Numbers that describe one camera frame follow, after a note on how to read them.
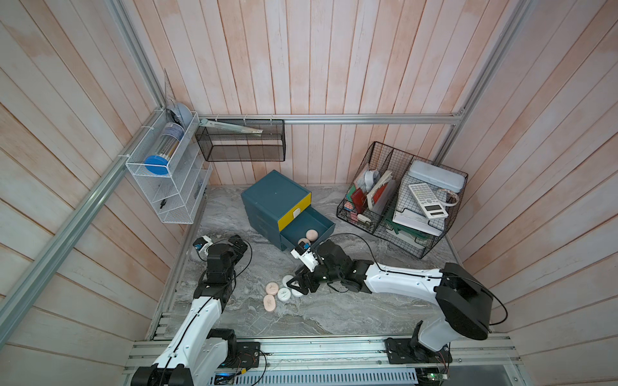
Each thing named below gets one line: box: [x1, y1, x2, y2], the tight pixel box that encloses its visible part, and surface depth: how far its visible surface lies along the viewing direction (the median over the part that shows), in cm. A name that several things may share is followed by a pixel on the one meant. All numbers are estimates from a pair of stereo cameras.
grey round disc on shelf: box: [170, 102, 194, 131], surface depth 85 cm
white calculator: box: [407, 182, 450, 220], surface depth 87 cm
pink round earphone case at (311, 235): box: [305, 229, 319, 243], surface depth 94 cm
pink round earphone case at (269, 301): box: [263, 294, 277, 312], surface depth 83 cm
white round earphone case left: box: [276, 287, 292, 302], surface depth 85 cm
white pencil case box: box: [407, 160, 466, 193], surface depth 95 cm
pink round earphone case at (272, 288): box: [265, 281, 280, 296], surface depth 87 cm
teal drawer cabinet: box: [240, 169, 334, 252], surface depth 90 cm
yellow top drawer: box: [277, 192, 313, 232], surface depth 85 cm
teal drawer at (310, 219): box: [279, 205, 336, 252], surface depth 93 cm
